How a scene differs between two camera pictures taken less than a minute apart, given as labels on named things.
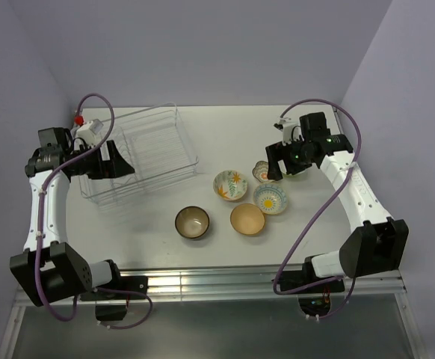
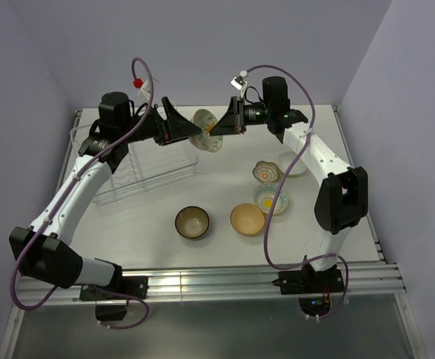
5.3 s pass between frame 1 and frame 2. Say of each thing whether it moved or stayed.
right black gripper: moved
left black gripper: moved
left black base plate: stayed
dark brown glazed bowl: stayed
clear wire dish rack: stayed
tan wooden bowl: stayed
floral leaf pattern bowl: moved
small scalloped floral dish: stayed
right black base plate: stayed
